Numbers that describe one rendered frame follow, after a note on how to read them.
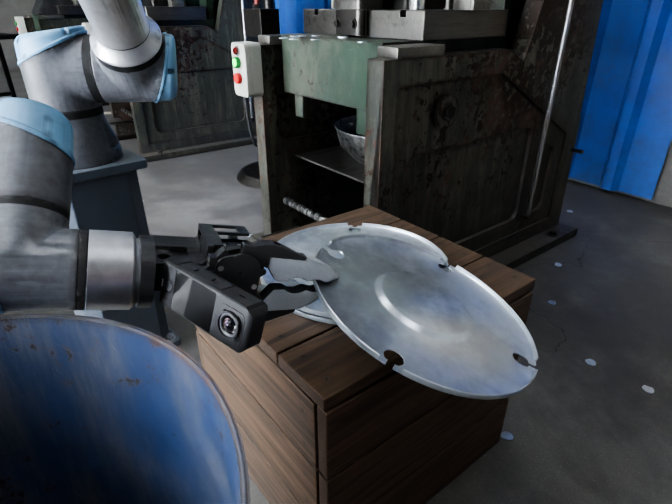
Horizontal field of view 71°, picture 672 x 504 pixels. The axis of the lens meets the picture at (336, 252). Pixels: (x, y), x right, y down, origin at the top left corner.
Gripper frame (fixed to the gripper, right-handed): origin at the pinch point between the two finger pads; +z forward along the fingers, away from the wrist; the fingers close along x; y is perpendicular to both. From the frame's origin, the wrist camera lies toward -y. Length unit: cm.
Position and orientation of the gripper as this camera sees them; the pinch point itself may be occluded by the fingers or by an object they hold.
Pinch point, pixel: (329, 283)
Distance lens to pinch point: 53.8
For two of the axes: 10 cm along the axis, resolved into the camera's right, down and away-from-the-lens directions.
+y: -4.0, -4.2, 8.1
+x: -2.3, 9.1, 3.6
